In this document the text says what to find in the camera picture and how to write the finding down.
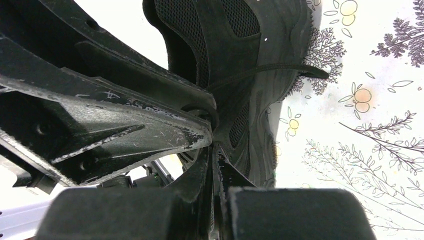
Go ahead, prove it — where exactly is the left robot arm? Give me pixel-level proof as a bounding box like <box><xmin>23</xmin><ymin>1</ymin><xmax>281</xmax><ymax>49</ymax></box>
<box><xmin>0</xmin><ymin>0</ymin><xmax>217</xmax><ymax>192</ymax></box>

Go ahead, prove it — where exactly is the black sneaker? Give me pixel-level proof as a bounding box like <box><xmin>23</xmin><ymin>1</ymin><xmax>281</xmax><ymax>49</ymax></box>
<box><xmin>142</xmin><ymin>0</ymin><xmax>329</xmax><ymax>188</ymax></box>

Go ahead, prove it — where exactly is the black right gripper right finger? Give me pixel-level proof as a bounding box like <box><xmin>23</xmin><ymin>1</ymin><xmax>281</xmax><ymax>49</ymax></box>
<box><xmin>213</xmin><ymin>145</ymin><xmax>375</xmax><ymax>240</ymax></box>

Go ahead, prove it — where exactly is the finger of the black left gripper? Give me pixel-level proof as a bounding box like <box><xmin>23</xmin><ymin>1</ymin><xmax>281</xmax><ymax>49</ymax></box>
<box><xmin>0</xmin><ymin>74</ymin><xmax>212</xmax><ymax>187</ymax></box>
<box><xmin>0</xmin><ymin>0</ymin><xmax>219</xmax><ymax>128</ymax></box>

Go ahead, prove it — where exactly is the floral patterned mat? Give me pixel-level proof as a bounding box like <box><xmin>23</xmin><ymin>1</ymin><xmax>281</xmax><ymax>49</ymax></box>
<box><xmin>234</xmin><ymin>0</ymin><xmax>424</xmax><ymax>240</ymax></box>

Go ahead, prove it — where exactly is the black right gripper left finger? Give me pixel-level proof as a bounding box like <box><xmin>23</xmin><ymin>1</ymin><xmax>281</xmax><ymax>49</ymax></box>
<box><xmin>35</xmin><ymin>146</ymin><xmax>212</xmax><ymax>240</ymax></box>

